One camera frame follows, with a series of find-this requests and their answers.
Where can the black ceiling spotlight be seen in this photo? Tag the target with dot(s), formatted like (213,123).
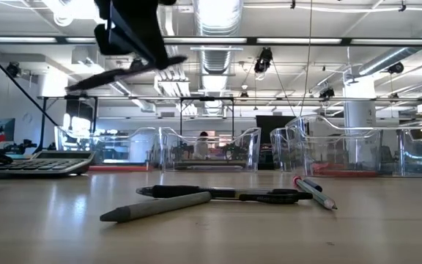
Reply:
(263,62)
(137,64)
(327,93)
(396,68)
(12,69)
(244,94)

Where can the dark blue crayon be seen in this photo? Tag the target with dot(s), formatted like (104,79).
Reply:
(314,185)

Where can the grey crayon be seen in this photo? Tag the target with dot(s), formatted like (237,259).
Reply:
(156,207)

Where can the black Pilot gel pen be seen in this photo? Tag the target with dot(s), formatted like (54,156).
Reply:
(174,190)

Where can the grey desk calculator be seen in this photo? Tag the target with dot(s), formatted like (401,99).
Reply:
(42,166)

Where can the long ceiling light fixture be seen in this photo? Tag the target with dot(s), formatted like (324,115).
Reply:
(123,88)

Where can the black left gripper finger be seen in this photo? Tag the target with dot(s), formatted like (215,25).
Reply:
(154,44)

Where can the black background frame stand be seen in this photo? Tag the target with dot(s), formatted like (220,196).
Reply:
(95,117)

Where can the black beam with light strip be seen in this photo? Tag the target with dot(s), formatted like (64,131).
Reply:
(211,40)

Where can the clear plastic bin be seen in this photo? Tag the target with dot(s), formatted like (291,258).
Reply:
(278,154)
(343,161)
(247,161)
(86,161)

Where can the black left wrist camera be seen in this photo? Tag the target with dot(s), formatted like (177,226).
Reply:
(108,40)

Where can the wall screen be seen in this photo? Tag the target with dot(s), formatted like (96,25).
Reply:
(0,130)

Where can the silver slanted duct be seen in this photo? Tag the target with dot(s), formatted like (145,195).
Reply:
(398,51)

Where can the silver ventilation duct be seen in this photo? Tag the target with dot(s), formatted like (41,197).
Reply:
(216,22)

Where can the black monitor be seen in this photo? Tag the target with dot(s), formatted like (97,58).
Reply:
(275,126)

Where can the lavender pen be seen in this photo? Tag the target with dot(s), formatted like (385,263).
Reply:
(214,168)

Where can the grey pencil pink eraser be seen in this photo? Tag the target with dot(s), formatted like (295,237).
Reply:
(313,192)

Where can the background black robot arm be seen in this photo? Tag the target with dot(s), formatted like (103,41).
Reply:
(20,146)

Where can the person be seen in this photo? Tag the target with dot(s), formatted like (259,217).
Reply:
(201,146)

